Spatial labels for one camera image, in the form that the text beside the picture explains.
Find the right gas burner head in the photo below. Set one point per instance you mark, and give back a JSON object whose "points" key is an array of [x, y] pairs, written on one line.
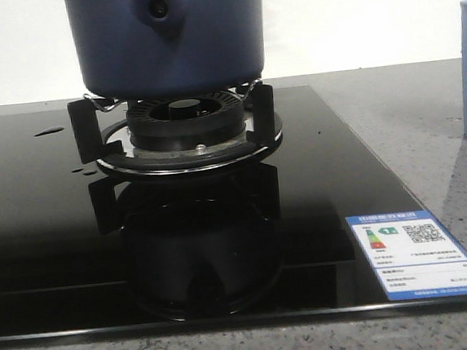
{"points": [[182, 123]]}

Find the black right pan support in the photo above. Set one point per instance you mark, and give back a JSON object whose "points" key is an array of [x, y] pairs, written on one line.
{"points": [[115, 154]]}

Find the black glass gas cooktop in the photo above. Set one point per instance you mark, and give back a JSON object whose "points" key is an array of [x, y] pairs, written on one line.
{"points": [[83, 255]]}

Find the blue energy label sticker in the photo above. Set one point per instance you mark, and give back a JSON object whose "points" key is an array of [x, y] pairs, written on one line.
{"points": [[412, 254]]}

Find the blue saucepan with handle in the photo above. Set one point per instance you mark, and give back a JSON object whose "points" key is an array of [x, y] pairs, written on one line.
{"points": [[142, 49]]}

